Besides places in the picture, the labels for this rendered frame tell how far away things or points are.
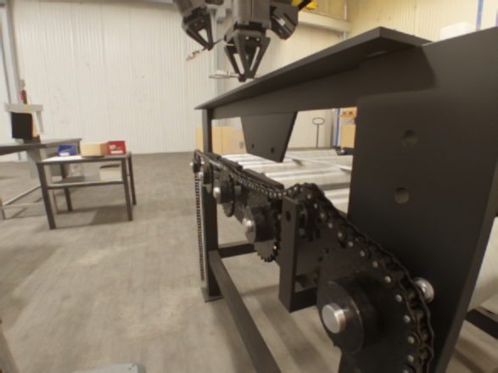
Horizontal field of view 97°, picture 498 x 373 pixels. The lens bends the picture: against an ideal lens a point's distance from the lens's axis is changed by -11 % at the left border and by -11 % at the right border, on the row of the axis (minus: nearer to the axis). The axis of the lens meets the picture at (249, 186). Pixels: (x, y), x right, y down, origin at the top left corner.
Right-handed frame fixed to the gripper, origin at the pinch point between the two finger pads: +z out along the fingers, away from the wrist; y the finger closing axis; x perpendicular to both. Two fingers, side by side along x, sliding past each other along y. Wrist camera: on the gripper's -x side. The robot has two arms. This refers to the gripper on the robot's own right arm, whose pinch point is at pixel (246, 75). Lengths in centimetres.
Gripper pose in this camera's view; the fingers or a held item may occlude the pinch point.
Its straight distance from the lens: 53.0
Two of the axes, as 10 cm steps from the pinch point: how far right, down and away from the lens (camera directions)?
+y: -3.5, -2.3, 9.1
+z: 0.0, 9.7, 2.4
